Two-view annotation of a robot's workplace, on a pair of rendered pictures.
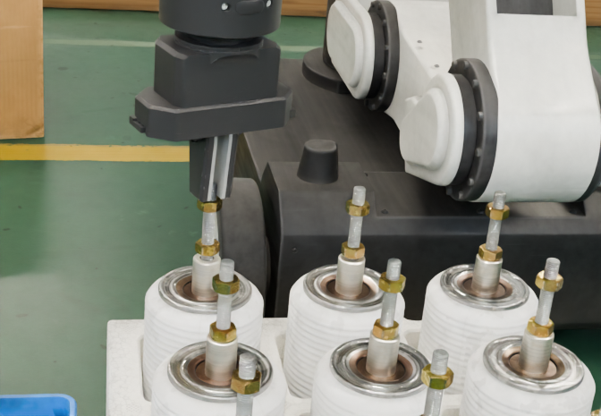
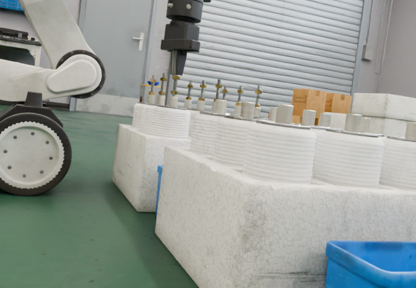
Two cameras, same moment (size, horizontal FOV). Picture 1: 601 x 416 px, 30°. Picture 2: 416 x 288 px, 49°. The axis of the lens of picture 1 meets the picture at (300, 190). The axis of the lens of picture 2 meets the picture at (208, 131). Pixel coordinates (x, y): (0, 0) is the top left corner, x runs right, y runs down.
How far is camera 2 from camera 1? 157 cm
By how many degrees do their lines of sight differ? 98
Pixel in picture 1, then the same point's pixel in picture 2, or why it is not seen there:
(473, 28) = (70, 40)
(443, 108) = (92, 64)
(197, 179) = (181, 68)
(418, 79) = (7, 69)
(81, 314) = not seen: outside the picture
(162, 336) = (187, 119)
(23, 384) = (64, 220)
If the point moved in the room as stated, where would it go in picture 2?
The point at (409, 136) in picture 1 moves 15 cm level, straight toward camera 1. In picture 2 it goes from (61, 81) to (115, 88)
